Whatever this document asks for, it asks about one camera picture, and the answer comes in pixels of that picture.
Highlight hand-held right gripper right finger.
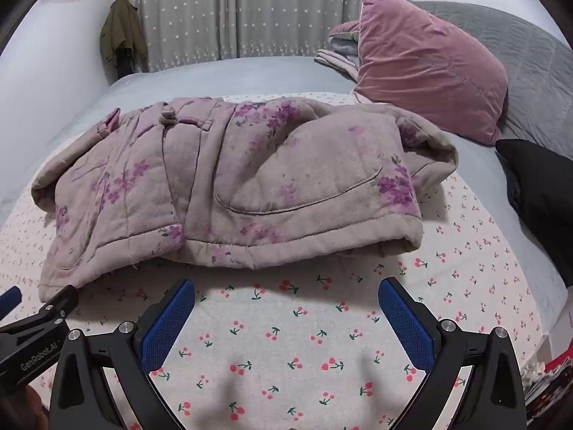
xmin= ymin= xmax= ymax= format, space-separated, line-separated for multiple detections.
xmin=378 ymin=277 xmax=526 ymax=430

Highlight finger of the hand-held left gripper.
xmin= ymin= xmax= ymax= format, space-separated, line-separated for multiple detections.
xmin=0 ymin=286 xmax=22 ymax=309
xmin=38 ymin=284 xmax=80 ymax=323

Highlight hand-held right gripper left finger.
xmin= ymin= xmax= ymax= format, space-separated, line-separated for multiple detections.
xmin=49 ymin=278 xmax=195 ymax=430

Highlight floral padded jacket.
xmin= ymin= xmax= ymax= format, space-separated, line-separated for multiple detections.
xmin=30 ymin=95 xmax=459 ymax=303

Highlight cherry print bed sheet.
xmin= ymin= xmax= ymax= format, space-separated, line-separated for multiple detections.
xmin=0 ymin=92 xmax=544 ymax=430

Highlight red black printed object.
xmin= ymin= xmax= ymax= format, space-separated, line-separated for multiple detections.
xmin=524 ymin=349 xmax=573 ymax=413

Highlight black clothing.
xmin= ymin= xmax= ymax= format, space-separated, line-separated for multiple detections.
xmin=495 ymin=139 xmax=573 ymax=287

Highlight black hanging garment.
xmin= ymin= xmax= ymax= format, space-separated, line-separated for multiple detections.
xmin=114 ymin=47 xmax=136 ymax=80

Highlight grey bed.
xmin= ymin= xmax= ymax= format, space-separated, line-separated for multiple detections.
xmin=0 ymin=56 xmax=573 ymax=336

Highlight pink velvet pillow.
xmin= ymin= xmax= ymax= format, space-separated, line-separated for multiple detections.
xmin=351 ymin=0 xmax=509 ymax=146

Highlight folded blankets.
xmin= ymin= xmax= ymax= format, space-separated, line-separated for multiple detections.
xmin=314 ymin=21 xmax=363 ymax=82

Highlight olive green hanging jacket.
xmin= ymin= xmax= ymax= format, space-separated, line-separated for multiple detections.
xmin=99 ymin=0 xmax=148 ymax=79

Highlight grey quilted pillow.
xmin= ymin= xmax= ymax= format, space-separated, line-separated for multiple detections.
xmin=405 ymin=0 xmax=573 ymax=162

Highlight grey patterned curtain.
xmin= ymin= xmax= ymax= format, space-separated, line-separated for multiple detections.
xmin=123 ymin=0 xmax=363 ymax=72

